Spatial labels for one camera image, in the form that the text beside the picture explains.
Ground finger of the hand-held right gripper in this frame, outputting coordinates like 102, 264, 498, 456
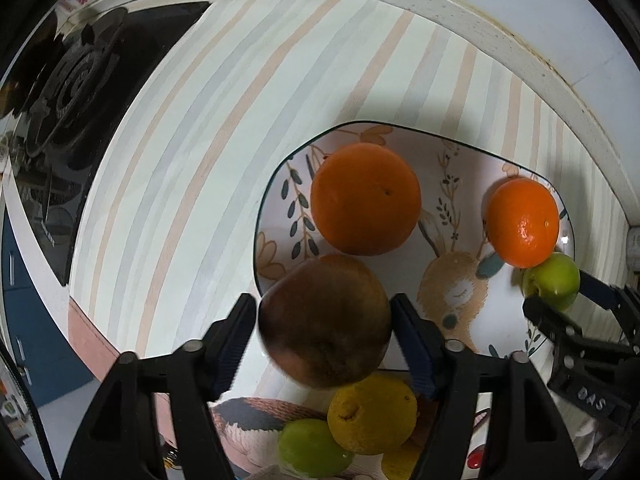
522, 296, 587, 387
579, 269, 640, 357

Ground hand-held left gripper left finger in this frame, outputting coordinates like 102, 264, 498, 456
60, 293, 257, 480

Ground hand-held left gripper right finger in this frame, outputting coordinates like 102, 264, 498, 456
390, 293, 584, 480

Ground small green apple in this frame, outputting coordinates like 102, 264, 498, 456
277, 418, 356, 479
521, 252, 582, 313

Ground brownish red apple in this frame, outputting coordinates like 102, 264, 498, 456
257, 254, 394, 390

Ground floral rabbit print plate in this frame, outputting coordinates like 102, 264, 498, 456
252, 121, 576, 374

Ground white cloth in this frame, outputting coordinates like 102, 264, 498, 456
570, 417, 628, 473

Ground yellow lemon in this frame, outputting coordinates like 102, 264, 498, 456
327, 372, 419, 456
382, 439, 426, 480

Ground small glossy orange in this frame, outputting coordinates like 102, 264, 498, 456
485, 178, 561, 269

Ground large orange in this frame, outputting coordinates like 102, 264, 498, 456
310, 142, 422, 257

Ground striped table mat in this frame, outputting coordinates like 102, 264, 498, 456
66, 0, 632, 396

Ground blue cabinet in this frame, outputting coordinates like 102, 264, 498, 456
0, 200, 97, 407

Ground black gas stove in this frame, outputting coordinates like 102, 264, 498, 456
9, 0, 213, 288

